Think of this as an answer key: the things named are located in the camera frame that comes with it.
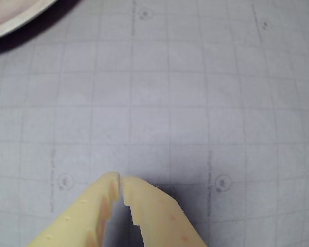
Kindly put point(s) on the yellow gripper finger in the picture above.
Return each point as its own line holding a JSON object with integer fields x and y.
{"x": 82, "y": 216}
{"x": 159, "y": 216}

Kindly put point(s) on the round wooden bowl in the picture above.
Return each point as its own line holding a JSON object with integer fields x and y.
{"x": 10, "y": 15}

